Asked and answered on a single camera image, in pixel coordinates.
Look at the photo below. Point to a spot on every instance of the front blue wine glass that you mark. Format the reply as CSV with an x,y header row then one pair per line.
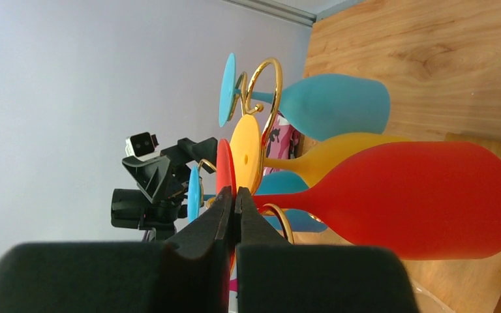
x,y
274,186

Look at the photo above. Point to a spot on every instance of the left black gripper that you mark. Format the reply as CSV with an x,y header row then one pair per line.
x,y
164,175

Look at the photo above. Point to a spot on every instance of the yellow wine glass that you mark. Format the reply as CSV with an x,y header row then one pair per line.
x,y
248,154

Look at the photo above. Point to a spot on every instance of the wooden rack base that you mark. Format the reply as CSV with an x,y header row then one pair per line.
x,y
455,265

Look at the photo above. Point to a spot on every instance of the blue wine glass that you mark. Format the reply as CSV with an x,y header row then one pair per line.
x,y
274,186
327,105

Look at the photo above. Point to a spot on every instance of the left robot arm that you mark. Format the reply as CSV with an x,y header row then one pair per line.
x,y
130,209

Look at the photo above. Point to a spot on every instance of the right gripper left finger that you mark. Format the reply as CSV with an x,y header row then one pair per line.
x,y
189,272

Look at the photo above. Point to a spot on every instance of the rear blue wine glass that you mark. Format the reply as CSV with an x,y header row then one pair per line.
x,y
327,105

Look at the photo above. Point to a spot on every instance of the red wine glass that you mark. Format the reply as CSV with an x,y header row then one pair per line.
x,y
361,198

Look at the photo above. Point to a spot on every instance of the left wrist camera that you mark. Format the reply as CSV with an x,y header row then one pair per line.
x,y
142,144

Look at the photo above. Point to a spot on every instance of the pink camouflage cloth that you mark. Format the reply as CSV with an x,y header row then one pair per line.
x,y
283,140

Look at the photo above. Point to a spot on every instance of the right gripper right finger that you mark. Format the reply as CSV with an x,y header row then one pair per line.
x,y
275,276

